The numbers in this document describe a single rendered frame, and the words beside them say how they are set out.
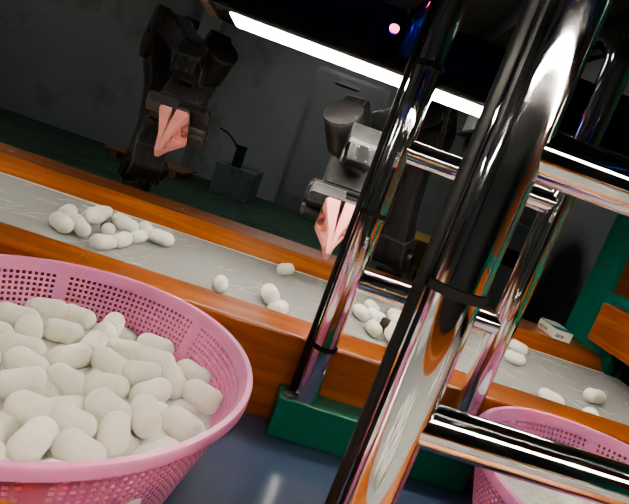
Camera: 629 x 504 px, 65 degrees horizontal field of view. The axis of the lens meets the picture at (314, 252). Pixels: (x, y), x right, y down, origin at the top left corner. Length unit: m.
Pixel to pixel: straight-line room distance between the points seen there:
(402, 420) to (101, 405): 0.21
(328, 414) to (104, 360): 0.20
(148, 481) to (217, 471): 0.14
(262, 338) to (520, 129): 0.34
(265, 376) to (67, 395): 0.20
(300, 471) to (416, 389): 0.27
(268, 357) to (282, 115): 7.36
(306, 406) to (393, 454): 0.26
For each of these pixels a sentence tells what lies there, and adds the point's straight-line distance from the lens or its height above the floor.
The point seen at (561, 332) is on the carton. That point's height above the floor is 0.78.
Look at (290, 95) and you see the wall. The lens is 7.81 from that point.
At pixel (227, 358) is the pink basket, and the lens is 0.41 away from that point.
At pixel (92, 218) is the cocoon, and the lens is 0.74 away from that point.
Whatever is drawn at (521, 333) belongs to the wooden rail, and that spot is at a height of 0.76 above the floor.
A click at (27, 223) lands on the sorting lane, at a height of 0.74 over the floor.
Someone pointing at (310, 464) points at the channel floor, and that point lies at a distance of 0.48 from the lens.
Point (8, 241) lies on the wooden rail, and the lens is 0.53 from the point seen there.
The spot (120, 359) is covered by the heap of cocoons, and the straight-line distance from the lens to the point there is 0.40.
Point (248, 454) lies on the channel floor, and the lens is 0.46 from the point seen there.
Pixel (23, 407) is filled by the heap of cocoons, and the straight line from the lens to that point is 0.35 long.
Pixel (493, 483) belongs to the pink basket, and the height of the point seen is 0.76.
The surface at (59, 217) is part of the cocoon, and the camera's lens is 0.67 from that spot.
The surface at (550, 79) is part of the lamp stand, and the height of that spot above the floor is 0.98.
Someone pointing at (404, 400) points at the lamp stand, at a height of 0.85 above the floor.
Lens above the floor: 0.93
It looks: 11 degrees down
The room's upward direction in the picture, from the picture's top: 20 degrees clockwise
